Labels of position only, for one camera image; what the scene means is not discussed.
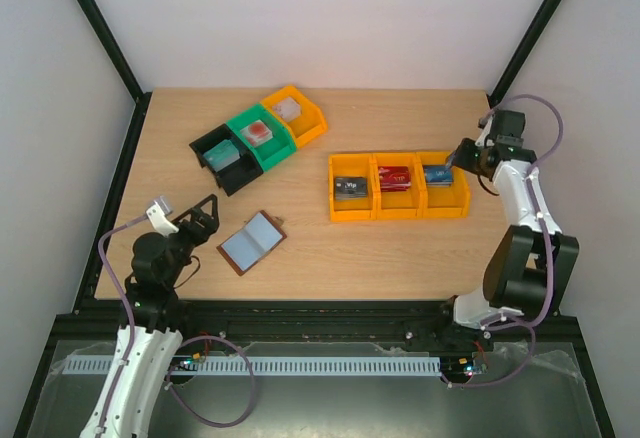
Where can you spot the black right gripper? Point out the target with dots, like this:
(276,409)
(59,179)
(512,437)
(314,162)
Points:
(467,154)

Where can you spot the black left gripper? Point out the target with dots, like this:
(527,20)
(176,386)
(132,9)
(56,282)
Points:
(210,224)

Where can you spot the blue credit card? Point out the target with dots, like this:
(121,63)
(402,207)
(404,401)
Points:
(439,174)

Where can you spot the brown leather card holder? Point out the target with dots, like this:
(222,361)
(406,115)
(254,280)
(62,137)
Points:
(253,242)

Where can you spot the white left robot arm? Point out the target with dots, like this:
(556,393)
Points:
(152,328)

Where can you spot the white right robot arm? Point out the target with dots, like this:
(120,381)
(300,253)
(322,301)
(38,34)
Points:
(528,273)

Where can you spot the blue card stack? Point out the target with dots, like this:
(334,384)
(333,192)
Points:
(440,182)

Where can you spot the teal card stack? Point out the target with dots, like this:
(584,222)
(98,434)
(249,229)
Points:
(222,155)

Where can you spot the red white card stack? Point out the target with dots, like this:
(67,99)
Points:
(257,133)

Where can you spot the grey VIP card stack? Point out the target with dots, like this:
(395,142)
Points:
(350,188)

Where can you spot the yellow bin far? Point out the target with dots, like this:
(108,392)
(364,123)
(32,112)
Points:
(448,202)

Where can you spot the yellow bin middle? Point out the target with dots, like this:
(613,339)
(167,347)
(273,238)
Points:
(405,205)

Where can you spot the black bin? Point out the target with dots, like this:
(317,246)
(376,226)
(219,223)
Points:
(239,174)

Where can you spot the yellow bin near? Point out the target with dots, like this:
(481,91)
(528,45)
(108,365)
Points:
(354,165)

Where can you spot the yellow bin left group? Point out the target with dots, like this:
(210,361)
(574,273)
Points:
(308,126)

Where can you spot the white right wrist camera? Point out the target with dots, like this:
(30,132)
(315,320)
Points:
(484,124)

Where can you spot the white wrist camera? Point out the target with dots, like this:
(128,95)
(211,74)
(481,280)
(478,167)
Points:
(484,124)
(158,215)

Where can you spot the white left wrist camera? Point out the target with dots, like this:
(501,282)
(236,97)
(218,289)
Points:
(158,215)

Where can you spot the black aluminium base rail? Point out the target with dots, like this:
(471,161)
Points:
(421,325)

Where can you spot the black frame post right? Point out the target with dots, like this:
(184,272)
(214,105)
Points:
(526,45)

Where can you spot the black frame post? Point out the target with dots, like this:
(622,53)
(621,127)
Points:
(526,45)
(111,47)

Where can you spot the white slotted cable duct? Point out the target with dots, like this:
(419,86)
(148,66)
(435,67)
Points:
(402,366)

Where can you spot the black frame post left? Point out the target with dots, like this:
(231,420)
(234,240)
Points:
(111,47)

